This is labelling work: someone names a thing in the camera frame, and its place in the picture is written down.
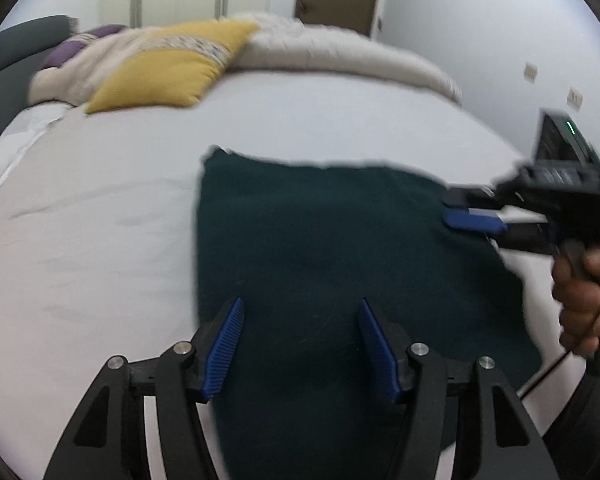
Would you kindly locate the yellow patterned pillow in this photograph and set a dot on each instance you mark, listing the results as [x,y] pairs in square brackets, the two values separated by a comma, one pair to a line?
[170,70]

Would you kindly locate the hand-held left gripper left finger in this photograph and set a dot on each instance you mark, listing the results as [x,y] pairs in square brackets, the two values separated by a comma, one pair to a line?
[225,350]

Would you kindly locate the dark green towel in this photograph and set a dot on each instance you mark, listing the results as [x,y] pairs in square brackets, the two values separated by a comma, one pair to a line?
[305,240]

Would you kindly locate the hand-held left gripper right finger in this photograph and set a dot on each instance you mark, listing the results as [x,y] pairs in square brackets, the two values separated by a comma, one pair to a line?
[380,355]

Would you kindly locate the purple pillow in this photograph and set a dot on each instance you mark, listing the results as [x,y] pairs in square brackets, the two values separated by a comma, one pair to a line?
[62,52]

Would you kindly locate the bed with white sheet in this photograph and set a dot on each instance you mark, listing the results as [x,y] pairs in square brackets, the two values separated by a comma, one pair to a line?
[105,260]

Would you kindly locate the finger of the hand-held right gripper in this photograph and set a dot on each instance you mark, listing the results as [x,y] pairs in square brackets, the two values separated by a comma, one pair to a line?
[467,196]
[472,220]

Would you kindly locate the grey padded headboard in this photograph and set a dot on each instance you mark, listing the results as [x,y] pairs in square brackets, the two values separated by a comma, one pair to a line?
[15,45]

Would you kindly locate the person's right hand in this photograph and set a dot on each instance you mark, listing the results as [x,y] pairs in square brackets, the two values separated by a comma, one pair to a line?
[577,295]

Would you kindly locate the beige wall socket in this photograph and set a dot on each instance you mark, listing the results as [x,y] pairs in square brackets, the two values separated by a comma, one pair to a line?
[575,98]
[530,72]

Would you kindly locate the beige duvet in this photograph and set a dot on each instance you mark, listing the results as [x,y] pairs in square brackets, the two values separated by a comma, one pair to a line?
[330,55]

